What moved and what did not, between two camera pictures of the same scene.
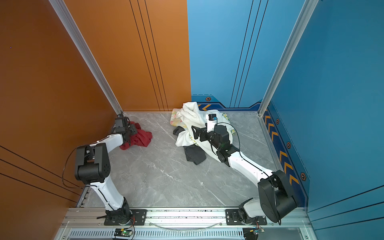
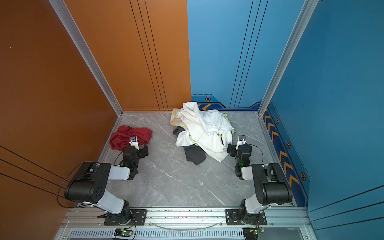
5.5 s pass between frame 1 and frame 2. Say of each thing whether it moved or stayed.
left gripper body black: moved
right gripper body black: moved
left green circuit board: stayed
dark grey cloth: stayed
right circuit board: stayed
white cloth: stayed
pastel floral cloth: stayed
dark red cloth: moved
